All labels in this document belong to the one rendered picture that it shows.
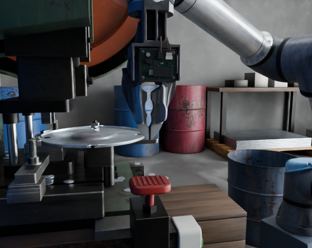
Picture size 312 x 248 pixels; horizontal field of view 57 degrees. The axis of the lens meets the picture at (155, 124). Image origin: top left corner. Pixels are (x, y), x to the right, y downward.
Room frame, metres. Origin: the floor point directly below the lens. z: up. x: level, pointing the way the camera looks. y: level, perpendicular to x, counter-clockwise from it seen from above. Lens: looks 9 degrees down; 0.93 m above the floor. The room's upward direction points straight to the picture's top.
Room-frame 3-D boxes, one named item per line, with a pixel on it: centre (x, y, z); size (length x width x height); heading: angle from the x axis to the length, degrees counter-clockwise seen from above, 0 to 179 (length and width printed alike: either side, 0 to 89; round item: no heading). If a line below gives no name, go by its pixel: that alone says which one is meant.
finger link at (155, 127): (0.46, -0.01, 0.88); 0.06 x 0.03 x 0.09; 11
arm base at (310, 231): (0.91, -0.49, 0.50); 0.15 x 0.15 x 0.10
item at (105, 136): (0.79, 0.17, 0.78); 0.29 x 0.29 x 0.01
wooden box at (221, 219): (1.36, -0.18, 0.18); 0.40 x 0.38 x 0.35; 101
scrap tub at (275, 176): (1.68, -0.65, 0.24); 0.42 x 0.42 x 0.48
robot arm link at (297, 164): (0.91, -0.50, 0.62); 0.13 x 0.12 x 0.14; 31
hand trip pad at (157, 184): (0.48, 0.01, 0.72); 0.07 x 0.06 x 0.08; 101
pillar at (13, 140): (0.67, 0.34, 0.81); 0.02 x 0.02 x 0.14
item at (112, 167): (0.80, 0.13, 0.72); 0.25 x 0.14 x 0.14; 101
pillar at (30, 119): (0.84, 0.37, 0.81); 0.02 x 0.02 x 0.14
